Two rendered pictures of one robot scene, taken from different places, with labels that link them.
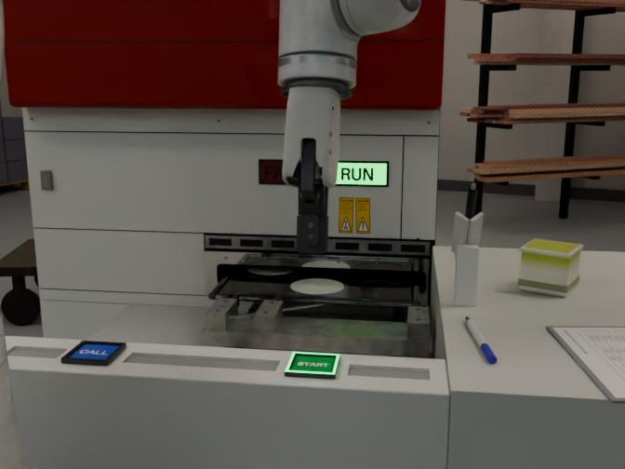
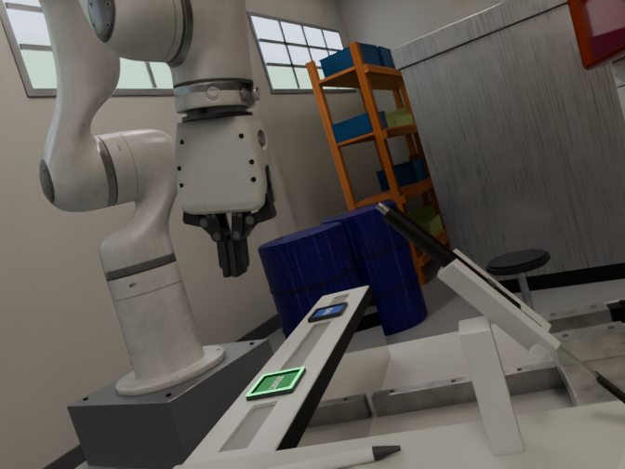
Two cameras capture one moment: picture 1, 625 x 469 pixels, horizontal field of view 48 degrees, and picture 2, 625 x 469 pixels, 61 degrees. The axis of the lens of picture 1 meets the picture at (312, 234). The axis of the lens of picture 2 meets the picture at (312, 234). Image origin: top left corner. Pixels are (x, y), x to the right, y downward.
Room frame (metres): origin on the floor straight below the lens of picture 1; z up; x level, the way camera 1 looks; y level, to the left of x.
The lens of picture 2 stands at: (0.91, -0.56, 1.17)
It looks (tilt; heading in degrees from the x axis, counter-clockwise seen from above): 5 degrees down; 99
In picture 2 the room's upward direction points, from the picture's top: 17 degrees counter-clockwise
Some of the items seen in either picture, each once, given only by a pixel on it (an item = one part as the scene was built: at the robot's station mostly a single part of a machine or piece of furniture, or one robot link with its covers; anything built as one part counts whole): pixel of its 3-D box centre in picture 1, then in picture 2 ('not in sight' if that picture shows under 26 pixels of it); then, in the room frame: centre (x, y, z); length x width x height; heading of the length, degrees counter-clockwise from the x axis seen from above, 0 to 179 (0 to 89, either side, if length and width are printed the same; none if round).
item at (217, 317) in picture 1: (221, 313); (575, 320); (1.10, 0.15, 0.89); 0.08 x 0.03 x 0.03; 172
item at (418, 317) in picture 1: (418, 322); not in sight; (1.06, -0.17, 0.89); 0.08 x 0.03 x 0.03; 172
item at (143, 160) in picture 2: not in sight; (139, 199); (0.50, 0.32, 1.23); 0.19 x 0.12 x 0.24; 45
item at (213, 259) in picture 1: (314, 277); not in sight; (1.31, 0.00, 0.89); 0.44 x 0.02 x 0.10; 82
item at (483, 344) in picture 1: (478, 337); (307, 467); (0.80, -0.20, 0.97); 0.14 x 0.01 x 0.01; 179
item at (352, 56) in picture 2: not in sight; (404, 156); (1.18, 5.37, 1.15); 2.48 x 0.69 x 2.29; 67
